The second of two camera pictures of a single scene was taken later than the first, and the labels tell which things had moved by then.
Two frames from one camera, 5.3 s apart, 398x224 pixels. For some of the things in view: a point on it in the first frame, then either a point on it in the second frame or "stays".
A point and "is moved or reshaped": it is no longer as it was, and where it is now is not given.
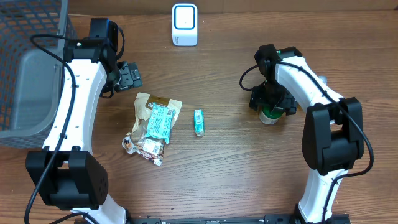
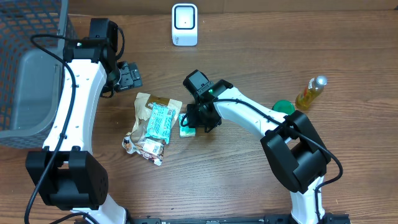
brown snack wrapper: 152,149 stays
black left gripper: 132,76 stays
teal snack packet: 159,122 stays
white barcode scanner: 185,22 stays
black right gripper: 273,101 → 203,118
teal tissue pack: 199,122 is moved or reshaped
